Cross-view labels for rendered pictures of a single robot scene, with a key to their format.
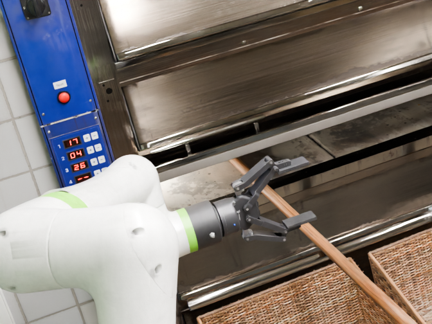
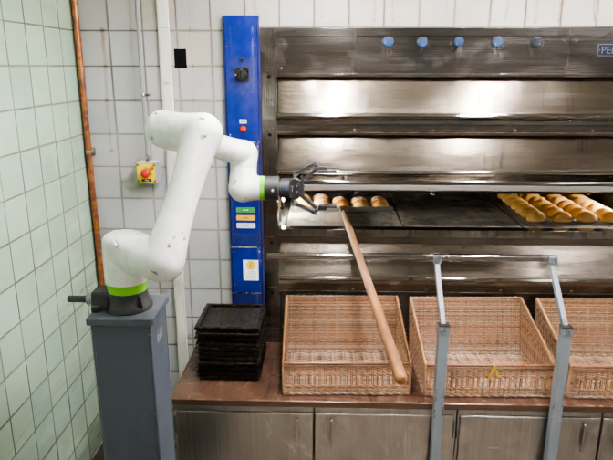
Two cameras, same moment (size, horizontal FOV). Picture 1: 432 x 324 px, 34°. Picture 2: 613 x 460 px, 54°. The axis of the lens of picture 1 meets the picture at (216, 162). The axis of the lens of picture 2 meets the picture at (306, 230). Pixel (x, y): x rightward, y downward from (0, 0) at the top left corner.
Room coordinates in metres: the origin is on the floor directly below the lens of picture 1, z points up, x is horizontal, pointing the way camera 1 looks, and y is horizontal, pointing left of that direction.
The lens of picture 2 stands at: (-0.91, -0.66, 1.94)
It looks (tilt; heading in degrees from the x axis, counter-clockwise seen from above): 15 degrees down; 15
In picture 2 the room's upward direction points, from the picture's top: straight up
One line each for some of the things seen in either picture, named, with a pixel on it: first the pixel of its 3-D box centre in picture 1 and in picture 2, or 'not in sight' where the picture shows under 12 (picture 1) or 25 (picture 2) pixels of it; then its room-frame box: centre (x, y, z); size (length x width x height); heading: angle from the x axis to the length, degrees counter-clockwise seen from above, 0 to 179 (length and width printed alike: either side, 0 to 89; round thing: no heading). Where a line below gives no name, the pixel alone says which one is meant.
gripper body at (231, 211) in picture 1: (237, 213); (292, 188); (1.25, -0.02, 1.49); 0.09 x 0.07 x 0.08; 103
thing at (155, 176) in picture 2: not in sight; (148, 172); (1.58, 0.78, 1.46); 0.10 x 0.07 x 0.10; 103
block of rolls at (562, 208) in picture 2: not in sight; (555, 204); (2.53, -1.13, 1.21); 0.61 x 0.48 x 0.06; 13
